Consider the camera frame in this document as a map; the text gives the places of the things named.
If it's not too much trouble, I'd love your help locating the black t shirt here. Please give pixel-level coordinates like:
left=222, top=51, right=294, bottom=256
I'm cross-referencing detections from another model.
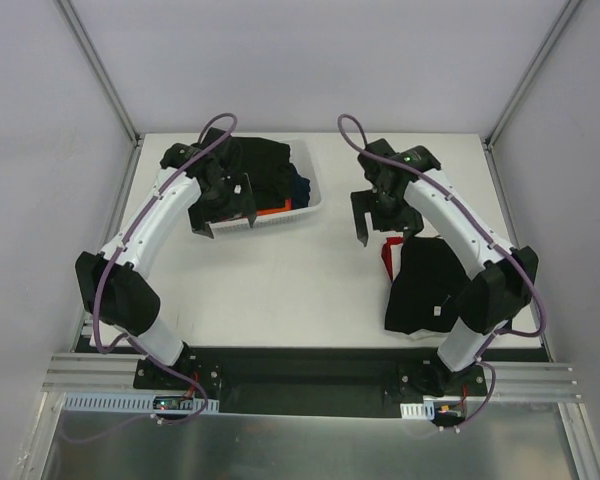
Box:
left=384, top=237, right=469, bottom=335
left=214, top=137, right=291, bottom=210

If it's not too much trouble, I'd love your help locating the white plastic laundry basket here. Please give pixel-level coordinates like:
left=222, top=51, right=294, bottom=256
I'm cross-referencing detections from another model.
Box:
left=187, top=137, right=312, bottom=238

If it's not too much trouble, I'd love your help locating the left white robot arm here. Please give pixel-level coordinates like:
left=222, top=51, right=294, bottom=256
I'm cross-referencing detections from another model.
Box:
left=75, top=138, right=257, bottom=389

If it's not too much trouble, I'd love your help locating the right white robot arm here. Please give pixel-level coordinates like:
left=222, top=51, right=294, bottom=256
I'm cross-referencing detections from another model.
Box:
left=350, top=139, right=539, bottom=397

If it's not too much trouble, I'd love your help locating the orange t shirt in basket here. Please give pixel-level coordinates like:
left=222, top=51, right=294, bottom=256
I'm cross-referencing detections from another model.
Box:
left=257, top=198, right=292, bottom=216

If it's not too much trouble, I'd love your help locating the navy t shirt in basket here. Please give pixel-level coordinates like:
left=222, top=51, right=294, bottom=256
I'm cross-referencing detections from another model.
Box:
left=290, top=163, right=311, bottom=210

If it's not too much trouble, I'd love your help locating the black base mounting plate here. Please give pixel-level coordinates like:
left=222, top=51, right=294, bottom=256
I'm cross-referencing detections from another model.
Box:
left=133, top=347, right=487, bottom=418

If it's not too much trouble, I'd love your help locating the right aluminium corner post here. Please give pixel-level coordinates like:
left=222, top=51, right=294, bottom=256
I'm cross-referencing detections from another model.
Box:
left=483, top=0, right=585, bottom=151

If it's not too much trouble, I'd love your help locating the aluminium corner post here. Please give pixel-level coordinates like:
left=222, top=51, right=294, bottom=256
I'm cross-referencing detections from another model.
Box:
left=53, top=0, right=141, bottom=145
left=483, top=0, right=585, bottom=151

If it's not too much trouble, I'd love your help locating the left aluminium corner post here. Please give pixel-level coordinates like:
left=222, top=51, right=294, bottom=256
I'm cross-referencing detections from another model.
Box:
left=53, top=0, right=141, bottom=145

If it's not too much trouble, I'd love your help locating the right white cable duct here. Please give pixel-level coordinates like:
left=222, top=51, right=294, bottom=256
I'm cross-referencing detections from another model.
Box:
left=400, top=400, right=435, bottom=421

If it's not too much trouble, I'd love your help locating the white cable duct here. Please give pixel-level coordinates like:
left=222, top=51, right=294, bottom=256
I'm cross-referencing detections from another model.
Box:
left=400, top=400, right=435, bottom=421
left=64, top=393, right=220, bottom=415

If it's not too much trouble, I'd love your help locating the left white cable duct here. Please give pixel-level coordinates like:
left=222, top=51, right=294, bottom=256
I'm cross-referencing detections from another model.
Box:
left=64, top=393, right=220, bottom=415

